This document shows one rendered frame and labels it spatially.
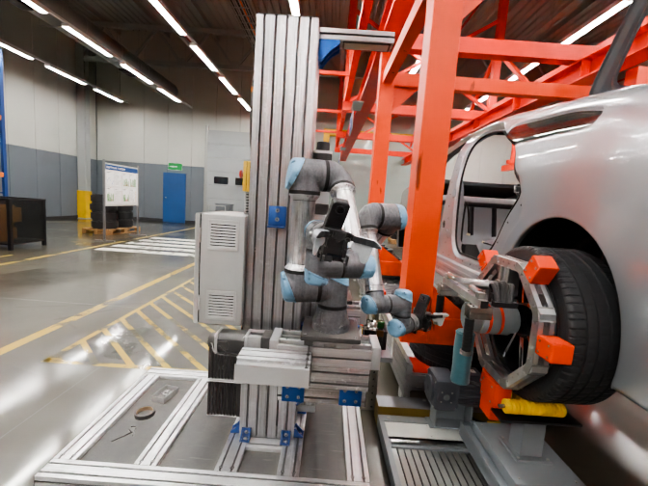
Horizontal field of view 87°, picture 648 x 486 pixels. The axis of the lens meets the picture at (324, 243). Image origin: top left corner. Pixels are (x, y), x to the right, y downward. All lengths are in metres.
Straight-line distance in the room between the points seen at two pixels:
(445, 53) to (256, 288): 1.57
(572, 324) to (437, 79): 1.35
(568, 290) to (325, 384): 0.96
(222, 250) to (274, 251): 0.21
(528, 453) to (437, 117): 1.69
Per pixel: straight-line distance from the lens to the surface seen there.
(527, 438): 1.99
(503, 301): 1.48
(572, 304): 1.52
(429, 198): 2.02
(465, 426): 2.26
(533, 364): 1.54
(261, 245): 1.48
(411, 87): 4.19
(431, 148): 2.04
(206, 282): 1.52
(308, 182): 1.23
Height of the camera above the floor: 1.31
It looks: 7 degrees down
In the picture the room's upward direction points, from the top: 4 degrees clockwise
